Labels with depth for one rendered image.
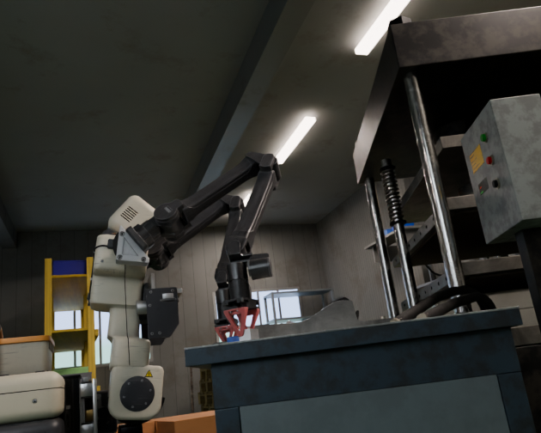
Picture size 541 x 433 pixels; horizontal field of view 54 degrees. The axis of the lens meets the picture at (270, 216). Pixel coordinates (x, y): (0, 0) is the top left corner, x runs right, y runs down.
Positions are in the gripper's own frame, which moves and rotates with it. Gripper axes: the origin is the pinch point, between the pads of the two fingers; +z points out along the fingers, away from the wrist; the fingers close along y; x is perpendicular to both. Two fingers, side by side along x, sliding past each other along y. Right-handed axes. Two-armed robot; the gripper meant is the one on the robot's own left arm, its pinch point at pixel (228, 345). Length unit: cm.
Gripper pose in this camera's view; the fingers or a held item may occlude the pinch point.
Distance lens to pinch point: 190.4
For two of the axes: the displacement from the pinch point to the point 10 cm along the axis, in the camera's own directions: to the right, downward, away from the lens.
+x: -9.8, 1.8, 1.2
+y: 1.6, 2.8, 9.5
